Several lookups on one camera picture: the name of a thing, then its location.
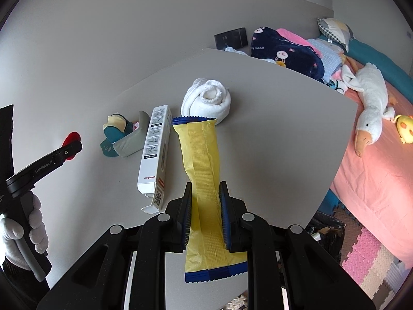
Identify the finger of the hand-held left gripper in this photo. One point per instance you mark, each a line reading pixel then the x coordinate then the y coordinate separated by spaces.
pixel 72 150

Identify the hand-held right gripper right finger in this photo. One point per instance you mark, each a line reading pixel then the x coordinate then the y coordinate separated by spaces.
pixel 225 219

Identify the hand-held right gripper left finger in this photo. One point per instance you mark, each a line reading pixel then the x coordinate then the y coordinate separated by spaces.
pixel 185 219

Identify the red toy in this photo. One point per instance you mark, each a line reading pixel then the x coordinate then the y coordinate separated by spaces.
pixel 69 137

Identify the yellow blue-edged packet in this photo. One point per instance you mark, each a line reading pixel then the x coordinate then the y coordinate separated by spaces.
pixel 203 168

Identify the person's left forearm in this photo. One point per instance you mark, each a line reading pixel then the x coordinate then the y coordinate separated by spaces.
pixel 19 284

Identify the person's left hand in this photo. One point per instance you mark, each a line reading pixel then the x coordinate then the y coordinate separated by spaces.
pixel 35 226

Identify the teal cream plush toy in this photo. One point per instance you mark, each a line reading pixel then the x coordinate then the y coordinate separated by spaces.
pixel 111 135

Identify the pink spotted white wrapper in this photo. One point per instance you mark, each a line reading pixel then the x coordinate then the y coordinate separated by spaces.
pixel 137 125

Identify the long white cardboard box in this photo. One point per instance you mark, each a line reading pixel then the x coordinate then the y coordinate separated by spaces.
pixel 155 155

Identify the white rolled towel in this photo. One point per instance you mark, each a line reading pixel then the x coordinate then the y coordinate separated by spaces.
pixel 206 100

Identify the pink bed sheet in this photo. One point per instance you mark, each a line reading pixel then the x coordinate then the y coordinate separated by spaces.
pixel 377 193

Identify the navy printed blanket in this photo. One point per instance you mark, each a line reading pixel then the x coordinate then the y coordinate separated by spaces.
pixel 284 51

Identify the white goose plush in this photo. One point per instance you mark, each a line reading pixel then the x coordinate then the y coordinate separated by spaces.
pixel 371 103

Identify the light blue cloth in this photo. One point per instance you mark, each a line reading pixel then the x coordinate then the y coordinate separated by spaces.
pixel 327 58

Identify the pink blanket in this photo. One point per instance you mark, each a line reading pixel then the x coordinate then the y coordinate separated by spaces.
pixel 296 40

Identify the yellow chick toy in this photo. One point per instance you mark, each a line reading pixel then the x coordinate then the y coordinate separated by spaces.
pixel 406 127

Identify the checkered patchwork pillow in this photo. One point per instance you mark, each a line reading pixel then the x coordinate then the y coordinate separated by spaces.
pixel 335 32

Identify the teal pillow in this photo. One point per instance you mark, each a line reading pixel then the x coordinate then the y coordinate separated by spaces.
pixel 384 61

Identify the black wall panel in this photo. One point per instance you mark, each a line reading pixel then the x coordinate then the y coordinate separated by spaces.
pixel 231 38

